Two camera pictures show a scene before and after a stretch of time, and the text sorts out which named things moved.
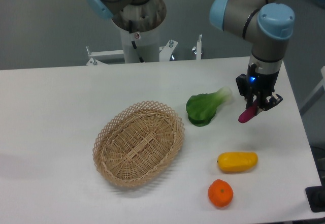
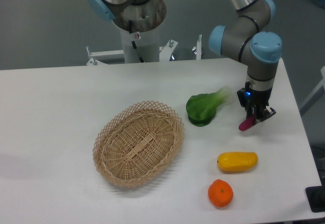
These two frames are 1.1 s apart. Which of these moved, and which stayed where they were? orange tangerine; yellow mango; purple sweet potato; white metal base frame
Moved: purple sweet potato
Stayed: white metal base frame; yellow mango; orange tangerine
